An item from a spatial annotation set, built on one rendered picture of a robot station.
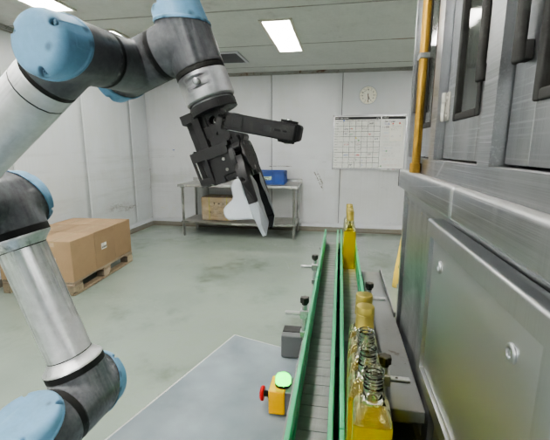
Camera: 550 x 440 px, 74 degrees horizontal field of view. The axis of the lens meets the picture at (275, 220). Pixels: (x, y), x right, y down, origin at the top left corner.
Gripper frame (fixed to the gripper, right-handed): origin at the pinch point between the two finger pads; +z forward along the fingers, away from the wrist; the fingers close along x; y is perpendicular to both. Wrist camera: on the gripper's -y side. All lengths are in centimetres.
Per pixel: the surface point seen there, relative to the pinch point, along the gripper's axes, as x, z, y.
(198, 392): -35, 46, 46
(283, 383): -31, 46, 19
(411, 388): -28, 54, -12
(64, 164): -375, -107, 322
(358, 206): -586, 101, -20
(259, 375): -46, 52, 31
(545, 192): 14.4, 4.0, -31.6
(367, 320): -9.9, 24.8, -8.7
